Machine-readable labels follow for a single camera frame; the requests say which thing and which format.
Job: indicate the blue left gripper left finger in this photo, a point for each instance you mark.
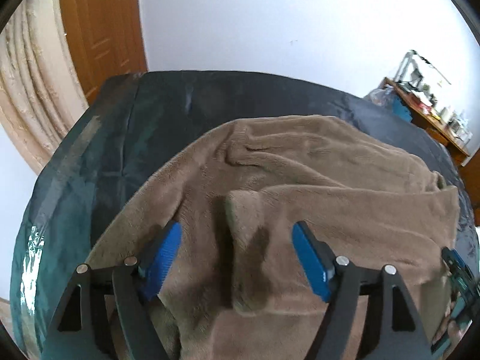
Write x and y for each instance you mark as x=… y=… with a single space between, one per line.
x=79 y=328

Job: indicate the wooden desk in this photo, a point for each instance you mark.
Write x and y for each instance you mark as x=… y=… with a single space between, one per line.
x=423 y=118

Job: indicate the plastic bag by desk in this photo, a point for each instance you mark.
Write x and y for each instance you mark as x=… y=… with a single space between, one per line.
x=382 y=97

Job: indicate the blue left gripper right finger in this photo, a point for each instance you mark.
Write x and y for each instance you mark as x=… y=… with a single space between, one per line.
x=392 y=327

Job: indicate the brown fleece garment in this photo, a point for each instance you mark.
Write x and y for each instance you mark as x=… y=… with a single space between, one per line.
x=236 y=289

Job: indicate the beige curtain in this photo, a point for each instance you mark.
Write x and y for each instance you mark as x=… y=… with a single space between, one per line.
x=41 y=96

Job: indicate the person's right hand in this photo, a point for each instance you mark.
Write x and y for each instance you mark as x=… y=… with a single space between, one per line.
x=456 y=331

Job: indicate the dark green bed cover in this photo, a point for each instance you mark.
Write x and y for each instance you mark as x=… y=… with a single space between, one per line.
x=137 y=123

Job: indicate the brown wooden door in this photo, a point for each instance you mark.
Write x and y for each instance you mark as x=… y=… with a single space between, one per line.
x=105 y=39

